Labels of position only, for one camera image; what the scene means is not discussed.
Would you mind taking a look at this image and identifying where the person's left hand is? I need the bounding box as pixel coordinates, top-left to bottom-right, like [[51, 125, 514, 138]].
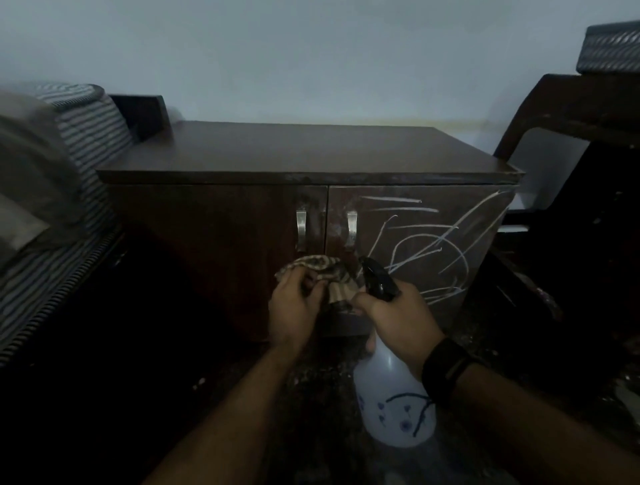
[[268, 267, 329, 350]]

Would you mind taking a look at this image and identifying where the person's right hand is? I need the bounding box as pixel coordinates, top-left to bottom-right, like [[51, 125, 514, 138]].
[[352, 279, 446, 378]]

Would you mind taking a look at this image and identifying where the checkered cleaning cloth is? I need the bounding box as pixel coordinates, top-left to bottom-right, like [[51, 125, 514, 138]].
[[273, 254, 363, 316]]

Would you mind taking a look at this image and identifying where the white spray bottle black trigger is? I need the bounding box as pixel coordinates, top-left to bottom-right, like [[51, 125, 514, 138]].
[[353, 255, 437, 448]]

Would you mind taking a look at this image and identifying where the person's right forearm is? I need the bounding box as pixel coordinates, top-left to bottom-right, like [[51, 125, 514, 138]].
[[449, 364, 640, 485]]

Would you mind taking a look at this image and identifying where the person's left forearm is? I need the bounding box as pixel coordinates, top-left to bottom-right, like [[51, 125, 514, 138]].
[[142, 344, 301, 485]]

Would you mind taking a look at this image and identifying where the brown wooden cabinet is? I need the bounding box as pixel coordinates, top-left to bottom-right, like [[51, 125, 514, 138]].
[[96, 119, 525, 346]]

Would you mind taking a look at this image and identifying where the black wristwatch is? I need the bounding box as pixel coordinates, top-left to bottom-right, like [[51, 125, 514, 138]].
[[421, 338, 481, 406]]

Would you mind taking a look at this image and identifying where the black mesh chair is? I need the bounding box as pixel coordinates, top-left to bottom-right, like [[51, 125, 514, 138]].
[[469, 73, 640, 400]]

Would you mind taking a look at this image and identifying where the striped quilted mattress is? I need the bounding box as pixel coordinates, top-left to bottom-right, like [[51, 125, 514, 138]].
[[0, 82, 133, 368]]

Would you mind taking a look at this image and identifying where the tan bed sheet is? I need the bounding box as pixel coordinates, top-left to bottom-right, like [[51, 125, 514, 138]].
[[0, 89, 86, 273]]

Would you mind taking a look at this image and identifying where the grey woven pattern box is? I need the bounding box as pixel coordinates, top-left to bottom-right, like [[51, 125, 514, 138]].
[[575, 19, 640, 76]]

